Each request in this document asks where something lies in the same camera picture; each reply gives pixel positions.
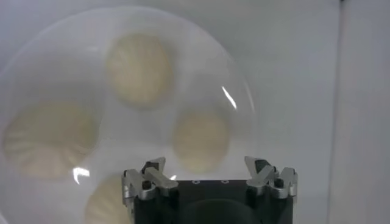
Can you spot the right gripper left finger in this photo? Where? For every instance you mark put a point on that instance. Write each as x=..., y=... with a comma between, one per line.
x=158, y=179

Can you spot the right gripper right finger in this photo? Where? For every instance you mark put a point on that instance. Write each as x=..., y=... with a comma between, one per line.
x=265, y=176

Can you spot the white steamed baozi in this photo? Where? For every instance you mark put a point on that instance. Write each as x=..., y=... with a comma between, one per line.
x=201, y=141
x=138, y=70
x=50, y=138
x=105, y=201

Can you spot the white round plate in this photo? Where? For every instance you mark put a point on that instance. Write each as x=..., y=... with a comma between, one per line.
x=76, y=76

